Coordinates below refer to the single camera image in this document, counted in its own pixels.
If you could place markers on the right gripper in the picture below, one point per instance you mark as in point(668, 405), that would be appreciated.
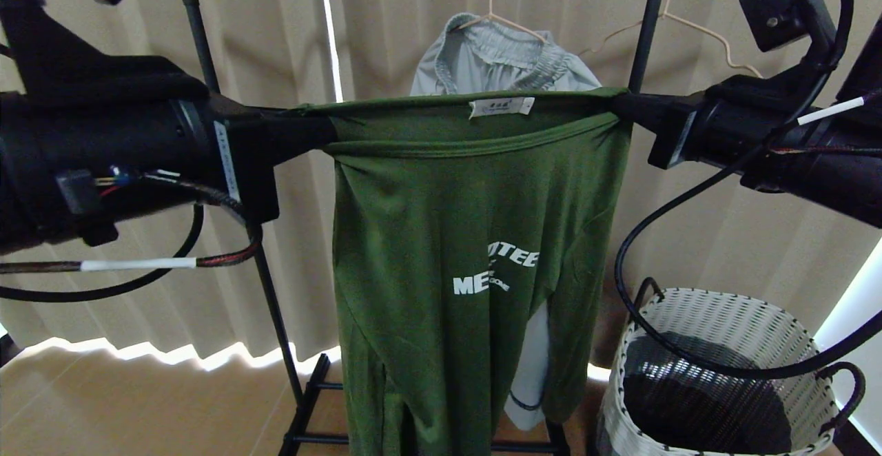
point(744, 142)

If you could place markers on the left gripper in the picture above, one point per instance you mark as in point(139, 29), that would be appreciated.
point(151, 146)

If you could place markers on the pink clothes hanger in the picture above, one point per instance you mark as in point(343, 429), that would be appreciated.
point(716, 39)
point(513, 23)

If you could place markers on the pale grey shorts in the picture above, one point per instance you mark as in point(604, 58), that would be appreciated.
point(496, 63)

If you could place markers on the green garment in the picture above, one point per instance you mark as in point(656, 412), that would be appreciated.
point(427, 222)

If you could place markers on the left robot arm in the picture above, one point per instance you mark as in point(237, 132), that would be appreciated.
point(17, 180)

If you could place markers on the black clothes rack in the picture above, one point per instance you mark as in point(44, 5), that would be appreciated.
point(193, 22)

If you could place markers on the white laundry basket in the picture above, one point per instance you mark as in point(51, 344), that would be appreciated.
point(723, 318)

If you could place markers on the beige curtain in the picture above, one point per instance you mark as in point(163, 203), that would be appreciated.
point(103, 304)

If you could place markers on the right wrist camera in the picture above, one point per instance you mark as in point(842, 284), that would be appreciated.
point(778, 12)

